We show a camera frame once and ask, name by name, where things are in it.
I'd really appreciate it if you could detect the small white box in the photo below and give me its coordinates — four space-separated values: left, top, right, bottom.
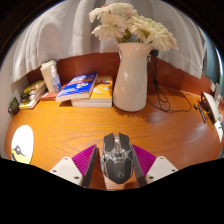
214 119 224 143

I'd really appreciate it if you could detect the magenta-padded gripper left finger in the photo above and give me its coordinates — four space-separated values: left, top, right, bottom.
49 143 99 189

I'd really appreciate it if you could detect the pale flat book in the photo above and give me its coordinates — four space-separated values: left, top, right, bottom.
18 95 44 110

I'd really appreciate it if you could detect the black cable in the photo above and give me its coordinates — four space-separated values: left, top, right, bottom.
145 52 202 114

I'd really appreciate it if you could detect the beige lidded tumbler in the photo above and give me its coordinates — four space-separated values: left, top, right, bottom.
40 59 58 93

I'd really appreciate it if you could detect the white ceramic vase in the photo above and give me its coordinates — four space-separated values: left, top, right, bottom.
112 42 155 113

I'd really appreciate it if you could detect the white pleated curtain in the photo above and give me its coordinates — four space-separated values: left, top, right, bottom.
11 0 208 84

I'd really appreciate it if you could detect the thick white book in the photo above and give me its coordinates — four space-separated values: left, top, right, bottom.
70 97 114 108

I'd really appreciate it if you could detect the blue cover book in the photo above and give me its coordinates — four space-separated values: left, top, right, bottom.
55 72 99 103

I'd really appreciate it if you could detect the grey angular computer mouse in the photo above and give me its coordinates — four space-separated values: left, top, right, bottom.
100 132 136 185

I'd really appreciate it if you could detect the green mug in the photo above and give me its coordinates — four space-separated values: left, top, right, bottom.
7 96 20 116

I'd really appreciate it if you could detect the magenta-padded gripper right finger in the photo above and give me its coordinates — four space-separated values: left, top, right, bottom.
131 144 179 188

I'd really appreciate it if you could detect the clear spray bottle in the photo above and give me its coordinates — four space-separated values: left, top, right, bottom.
50 65 63 93

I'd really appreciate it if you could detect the white angled device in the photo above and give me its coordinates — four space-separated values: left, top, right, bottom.
199 91 223 126

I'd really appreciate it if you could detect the white flower bunch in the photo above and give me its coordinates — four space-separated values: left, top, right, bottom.
88 2 179 53

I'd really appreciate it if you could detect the orange cover book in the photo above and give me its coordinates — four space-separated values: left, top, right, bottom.
89 75 114 101

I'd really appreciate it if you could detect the reddish brown book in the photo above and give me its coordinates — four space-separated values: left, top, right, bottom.
39 90 61 102

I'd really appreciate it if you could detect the round white yellow mouse pad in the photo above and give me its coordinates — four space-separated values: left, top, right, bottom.
10 124 35 165

